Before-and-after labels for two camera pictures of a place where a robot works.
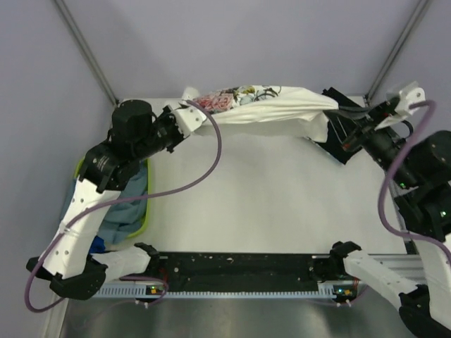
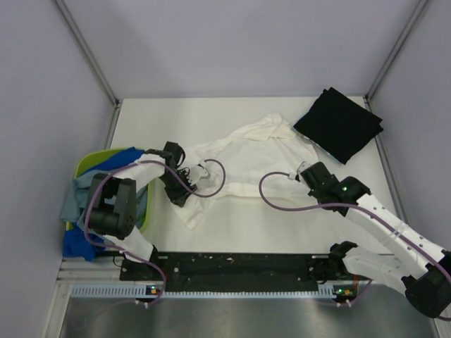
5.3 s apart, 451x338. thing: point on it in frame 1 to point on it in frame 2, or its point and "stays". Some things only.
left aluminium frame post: [65, 12] stays
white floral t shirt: [260, 103] to [258, 160]
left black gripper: [168, 115] to [178, 197]
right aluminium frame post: [397, 50] stays
